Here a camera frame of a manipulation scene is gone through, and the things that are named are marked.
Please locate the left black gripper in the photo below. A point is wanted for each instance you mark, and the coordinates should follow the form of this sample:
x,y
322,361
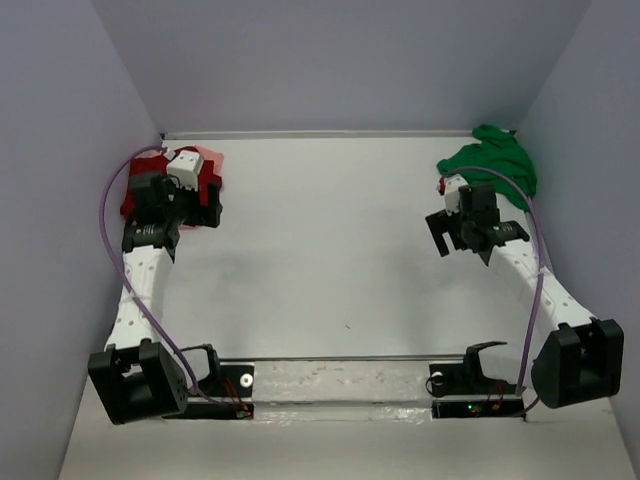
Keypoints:
x,y
206,205

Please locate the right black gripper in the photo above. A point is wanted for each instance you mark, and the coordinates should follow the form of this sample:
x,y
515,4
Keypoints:
x,y
445,230

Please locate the red t shirt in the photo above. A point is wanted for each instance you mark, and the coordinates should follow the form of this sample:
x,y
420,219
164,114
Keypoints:
x,y
145,163

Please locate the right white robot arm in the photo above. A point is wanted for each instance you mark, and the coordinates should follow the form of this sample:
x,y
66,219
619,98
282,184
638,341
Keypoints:
x,y
568,355

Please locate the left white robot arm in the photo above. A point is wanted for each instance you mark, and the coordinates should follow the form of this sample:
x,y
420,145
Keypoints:
x,y
142,373

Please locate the pink t shirt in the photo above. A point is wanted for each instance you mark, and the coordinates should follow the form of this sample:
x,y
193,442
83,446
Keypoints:
x,y
211,172

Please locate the green t shirt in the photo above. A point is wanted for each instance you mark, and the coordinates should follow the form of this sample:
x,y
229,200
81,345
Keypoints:
x,y
498,150

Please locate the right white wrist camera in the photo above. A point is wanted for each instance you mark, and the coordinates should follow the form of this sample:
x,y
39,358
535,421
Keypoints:
x,y
448,188

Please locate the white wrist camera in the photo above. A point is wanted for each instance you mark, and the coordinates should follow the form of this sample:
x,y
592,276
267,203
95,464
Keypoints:
x,y
448,188
184,169

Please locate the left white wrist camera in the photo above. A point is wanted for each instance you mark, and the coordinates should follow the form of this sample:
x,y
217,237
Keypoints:
x,y
184,169

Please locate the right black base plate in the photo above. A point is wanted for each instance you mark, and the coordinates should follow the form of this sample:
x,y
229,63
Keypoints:
x,y
456,395

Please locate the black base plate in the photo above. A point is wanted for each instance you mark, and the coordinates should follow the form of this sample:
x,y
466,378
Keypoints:
x,y
456,395
230,396

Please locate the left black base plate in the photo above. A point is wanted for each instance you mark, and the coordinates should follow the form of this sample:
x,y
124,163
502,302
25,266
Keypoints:
x,y
230,396

